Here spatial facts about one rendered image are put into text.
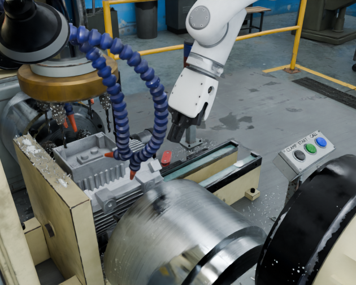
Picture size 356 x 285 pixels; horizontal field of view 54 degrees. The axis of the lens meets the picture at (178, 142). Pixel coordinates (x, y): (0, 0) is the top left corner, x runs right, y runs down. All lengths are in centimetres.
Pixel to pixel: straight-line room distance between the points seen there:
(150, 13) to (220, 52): 520
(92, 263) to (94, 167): 19
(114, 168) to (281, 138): 91
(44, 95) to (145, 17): 538
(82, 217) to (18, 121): 42
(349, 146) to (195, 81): 93
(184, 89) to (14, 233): 46
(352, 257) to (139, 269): 34
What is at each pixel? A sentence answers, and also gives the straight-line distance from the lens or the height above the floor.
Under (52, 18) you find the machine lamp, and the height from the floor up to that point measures 148.
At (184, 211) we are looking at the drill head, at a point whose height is 116.
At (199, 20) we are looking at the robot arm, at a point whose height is 140.
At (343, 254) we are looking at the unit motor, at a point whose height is 133.
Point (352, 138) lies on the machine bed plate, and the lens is 163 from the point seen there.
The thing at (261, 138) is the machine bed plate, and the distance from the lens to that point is 151.
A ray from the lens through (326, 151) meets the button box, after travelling 99.
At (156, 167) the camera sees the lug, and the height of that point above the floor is 108.
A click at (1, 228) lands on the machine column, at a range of 56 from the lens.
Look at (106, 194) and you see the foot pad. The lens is 75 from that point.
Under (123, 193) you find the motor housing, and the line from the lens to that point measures 77.
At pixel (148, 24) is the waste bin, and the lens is 599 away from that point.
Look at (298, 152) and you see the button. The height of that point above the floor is 107.
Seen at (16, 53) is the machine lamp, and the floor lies 145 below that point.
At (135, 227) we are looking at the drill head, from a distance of 58.
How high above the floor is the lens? 155
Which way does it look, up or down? 31 degrees down
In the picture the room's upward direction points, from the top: straight up
